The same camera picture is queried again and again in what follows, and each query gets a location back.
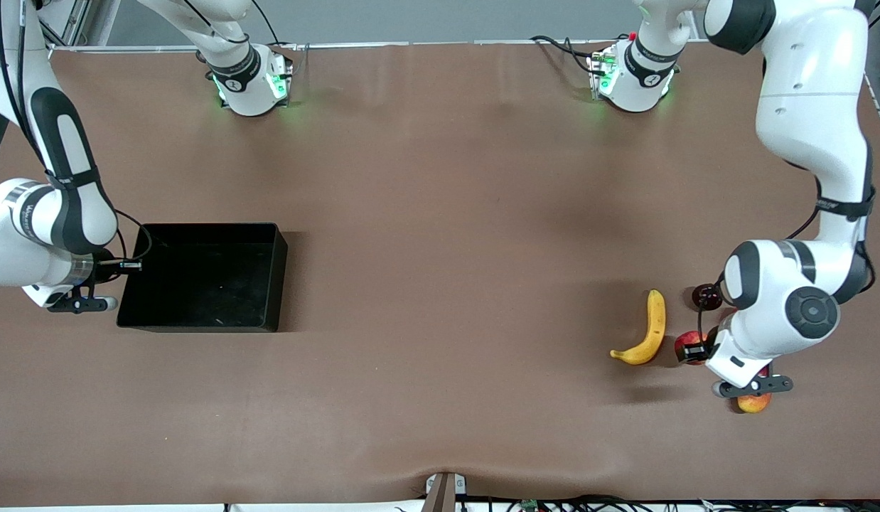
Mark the red yellow striped apple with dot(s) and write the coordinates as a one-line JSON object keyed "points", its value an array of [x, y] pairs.
{"points": [[683, 340]]}

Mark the yellow banana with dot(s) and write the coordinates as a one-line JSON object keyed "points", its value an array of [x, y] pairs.
{"points": [[655, 320]]}

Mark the black plastic box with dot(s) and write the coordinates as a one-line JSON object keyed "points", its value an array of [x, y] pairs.
{"points": [[198, 284]]}

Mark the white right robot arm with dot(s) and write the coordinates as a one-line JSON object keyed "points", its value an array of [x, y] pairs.
{"points": [[56, 213]]}

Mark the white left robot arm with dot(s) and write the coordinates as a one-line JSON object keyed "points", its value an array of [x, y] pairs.
{"points": [[809, 107]]}

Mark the red yellow mango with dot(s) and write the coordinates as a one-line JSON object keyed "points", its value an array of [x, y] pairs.
{"points": [[754, 404]]}

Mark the dark purple mangosteen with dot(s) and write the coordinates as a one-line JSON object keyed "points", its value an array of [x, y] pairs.
{"points": [[706, 297]]}

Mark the brown table mat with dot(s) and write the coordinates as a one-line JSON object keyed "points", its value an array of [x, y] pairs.
{"points": [[440, 355]]}

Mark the aluminium frame post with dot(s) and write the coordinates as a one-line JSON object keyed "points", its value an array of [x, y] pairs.
{"points": [[77, 21]]}

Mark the grey bracket with brown post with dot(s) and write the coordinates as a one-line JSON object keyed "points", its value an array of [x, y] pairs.
{"points": [[445, 491]]}

